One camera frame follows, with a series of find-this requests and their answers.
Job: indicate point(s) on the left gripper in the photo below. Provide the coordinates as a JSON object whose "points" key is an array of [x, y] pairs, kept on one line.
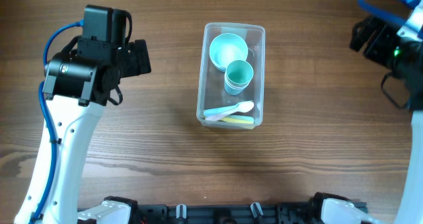
{"points": [[139, 57]]}

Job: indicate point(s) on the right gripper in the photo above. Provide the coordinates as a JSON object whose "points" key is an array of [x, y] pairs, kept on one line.
{"points": [[362, 36]]}

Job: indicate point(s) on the light blue fork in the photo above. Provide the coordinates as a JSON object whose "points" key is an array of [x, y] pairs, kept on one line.
{"points": [[240, 117], [212, 111]]}

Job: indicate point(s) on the teal plastic bowl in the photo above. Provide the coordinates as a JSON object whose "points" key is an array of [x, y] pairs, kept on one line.
{"points": [[226, 48]]}

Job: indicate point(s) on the clear plastic container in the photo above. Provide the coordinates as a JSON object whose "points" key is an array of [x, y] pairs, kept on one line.
{"points": [[211, 92]]}

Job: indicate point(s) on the blue plastic cup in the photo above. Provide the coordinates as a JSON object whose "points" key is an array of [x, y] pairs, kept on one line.
{"points": [[234, 91]]}

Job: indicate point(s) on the green plastic cup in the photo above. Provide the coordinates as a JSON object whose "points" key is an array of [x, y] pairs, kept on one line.
{"points": [[239, 71]]}

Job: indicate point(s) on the yellow plastic fork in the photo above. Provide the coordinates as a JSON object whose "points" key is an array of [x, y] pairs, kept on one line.
{"points": [[230, 120]]}

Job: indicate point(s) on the white plastic spoon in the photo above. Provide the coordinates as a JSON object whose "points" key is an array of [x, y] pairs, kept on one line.
{"points": [[243, 107]]}

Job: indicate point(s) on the pink plastic cup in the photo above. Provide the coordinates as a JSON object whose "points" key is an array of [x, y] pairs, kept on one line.
{"points": [[235, 85]]}

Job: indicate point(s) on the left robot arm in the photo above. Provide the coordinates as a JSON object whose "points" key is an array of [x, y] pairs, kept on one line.
{"points": [[78, 84]]}

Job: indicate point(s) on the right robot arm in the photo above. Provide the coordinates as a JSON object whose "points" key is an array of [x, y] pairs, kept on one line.
{"points": [[338, 209]]}

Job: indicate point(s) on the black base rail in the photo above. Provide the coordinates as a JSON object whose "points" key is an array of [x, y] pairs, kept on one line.
{"points": [[281, 213]]}

